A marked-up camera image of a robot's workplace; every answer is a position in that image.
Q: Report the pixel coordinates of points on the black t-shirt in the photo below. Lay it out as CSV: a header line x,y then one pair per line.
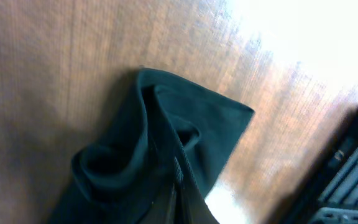
x,y
157,162

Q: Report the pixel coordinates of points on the grey robot base electronics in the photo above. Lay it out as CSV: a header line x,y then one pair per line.
x,y
328,215

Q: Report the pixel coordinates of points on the aluminium frame rail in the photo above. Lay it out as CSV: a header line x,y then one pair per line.
x,y
343,188

